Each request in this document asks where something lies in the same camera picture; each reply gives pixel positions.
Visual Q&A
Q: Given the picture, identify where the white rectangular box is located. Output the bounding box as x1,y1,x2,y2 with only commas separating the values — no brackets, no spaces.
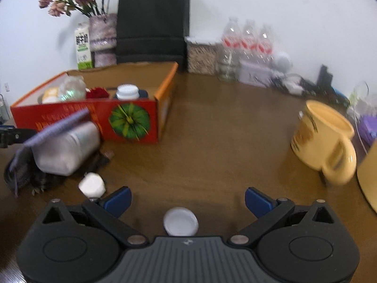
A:
238,60,274,88

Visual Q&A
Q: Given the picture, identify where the wooden desktop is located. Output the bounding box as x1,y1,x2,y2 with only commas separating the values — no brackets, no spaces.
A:
0,62,377,272

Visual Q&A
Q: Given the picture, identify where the yellow bear mug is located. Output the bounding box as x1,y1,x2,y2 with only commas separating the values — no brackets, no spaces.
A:
291,100,357,186

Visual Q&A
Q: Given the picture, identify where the black upright device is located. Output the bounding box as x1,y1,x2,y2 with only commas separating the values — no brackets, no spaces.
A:
317,64,333,90

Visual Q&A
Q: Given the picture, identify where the clear water bottle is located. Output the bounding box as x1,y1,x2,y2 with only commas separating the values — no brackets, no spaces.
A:
221,17,242,65
258,25,276,65
240,20,260,62

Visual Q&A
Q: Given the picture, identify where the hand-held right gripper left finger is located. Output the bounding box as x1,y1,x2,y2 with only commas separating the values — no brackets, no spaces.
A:
43,186,148,246

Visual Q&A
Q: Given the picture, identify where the small white bottle cap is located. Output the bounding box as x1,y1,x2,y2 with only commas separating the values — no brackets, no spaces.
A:
163,207,198,237

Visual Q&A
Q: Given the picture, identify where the white round device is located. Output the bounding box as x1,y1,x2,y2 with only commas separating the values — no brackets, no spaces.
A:
272,52,292,73

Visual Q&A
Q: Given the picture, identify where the black paper bag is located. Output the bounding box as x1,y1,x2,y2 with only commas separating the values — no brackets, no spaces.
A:
116,0,191,65

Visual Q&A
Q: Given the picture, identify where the clear seed container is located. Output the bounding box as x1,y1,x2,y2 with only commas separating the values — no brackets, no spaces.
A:
185,36,220,74

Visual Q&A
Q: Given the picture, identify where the orange cardboard box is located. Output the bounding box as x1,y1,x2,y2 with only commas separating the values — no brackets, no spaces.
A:
10,62,179,145

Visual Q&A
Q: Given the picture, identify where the red green gift bow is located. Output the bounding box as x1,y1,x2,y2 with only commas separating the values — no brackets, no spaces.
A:
86,87,110,99

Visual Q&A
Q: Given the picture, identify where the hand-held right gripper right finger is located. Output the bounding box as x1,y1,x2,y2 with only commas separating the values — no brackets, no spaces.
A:
230,187,335,245

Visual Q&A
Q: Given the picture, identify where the small white case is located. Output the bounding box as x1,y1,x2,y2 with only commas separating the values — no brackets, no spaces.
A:
78,172,106,197

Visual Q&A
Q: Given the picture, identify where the clear bag with handles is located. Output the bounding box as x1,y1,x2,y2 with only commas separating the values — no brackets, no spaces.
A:
349,81,372,115

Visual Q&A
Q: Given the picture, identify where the large white bottle cap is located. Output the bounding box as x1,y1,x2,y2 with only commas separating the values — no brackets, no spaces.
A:
116,84,140,100

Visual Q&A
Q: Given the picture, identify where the yellow white hamster plush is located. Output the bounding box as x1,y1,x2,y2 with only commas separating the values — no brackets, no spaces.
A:
38,86,61,104

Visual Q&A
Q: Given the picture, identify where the purple marbled vase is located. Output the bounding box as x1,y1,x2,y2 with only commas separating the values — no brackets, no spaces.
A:
88,13,118,68

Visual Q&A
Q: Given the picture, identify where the white cylindrical container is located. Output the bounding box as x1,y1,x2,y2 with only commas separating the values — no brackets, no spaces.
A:
31,121,101,177

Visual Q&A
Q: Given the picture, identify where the purple pack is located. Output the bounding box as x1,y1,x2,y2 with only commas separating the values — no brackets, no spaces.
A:
358,115,377,146

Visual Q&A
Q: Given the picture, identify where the green white milk carton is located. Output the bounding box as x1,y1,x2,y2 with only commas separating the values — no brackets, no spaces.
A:
74,22,95,71

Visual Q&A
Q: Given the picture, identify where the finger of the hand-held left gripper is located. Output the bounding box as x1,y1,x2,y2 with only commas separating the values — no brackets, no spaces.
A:
0,125,37,148

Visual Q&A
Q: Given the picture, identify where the clear glass jar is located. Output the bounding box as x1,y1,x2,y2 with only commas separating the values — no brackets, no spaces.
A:
216,46,239,82

